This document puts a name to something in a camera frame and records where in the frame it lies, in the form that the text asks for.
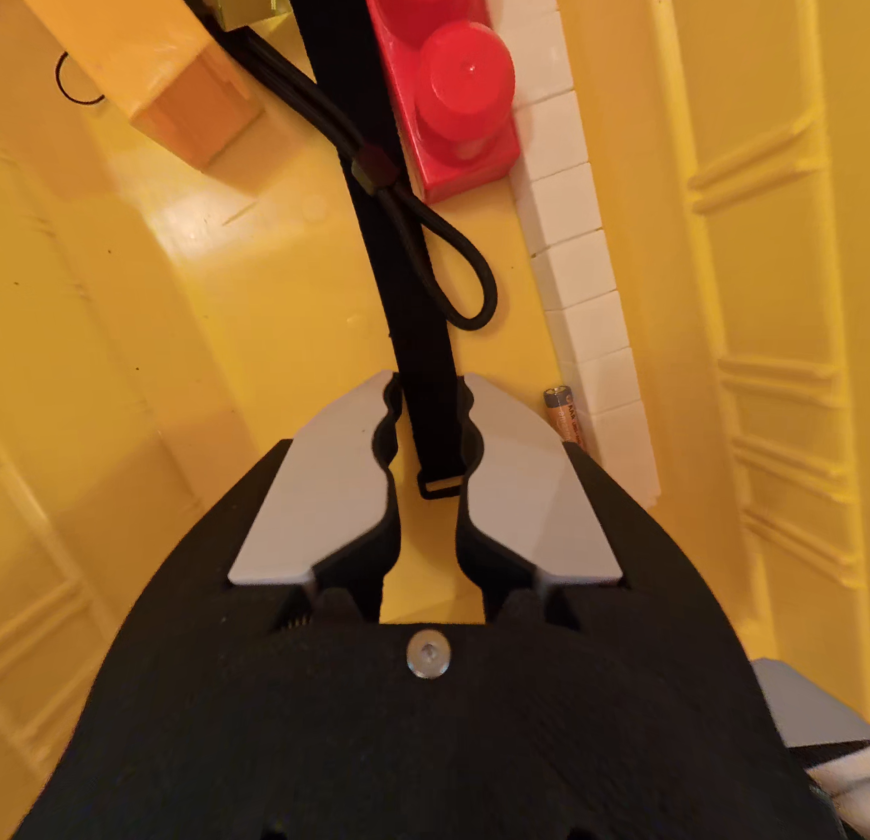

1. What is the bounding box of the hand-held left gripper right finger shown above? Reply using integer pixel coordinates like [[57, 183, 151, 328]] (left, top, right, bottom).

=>
[[455, 373, 623, 623]]

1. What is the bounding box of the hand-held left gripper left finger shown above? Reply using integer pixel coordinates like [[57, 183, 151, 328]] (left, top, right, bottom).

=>
[[227, 371, 403, 623]]

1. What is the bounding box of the black strap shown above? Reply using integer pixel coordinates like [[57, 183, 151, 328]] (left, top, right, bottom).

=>
[[163, 0, 500, 501]]

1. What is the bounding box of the yellow plastic bin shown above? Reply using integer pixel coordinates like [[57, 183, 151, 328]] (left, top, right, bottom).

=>
[[0, 0, 870, 814]]

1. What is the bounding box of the orange battery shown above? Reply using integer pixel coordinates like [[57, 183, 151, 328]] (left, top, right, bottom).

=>
[[542, 386, 587, 450]]

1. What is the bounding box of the white segmented strip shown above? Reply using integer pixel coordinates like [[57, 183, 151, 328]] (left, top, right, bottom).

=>
[[479, 0, 662, 508]]

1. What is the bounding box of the red toy block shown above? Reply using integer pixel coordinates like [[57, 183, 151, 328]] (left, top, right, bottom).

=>
[[359, 0, 523, 205]]

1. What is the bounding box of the orange block with ring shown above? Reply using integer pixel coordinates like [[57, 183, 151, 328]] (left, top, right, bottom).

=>
[[14, 0, 265, 171]]

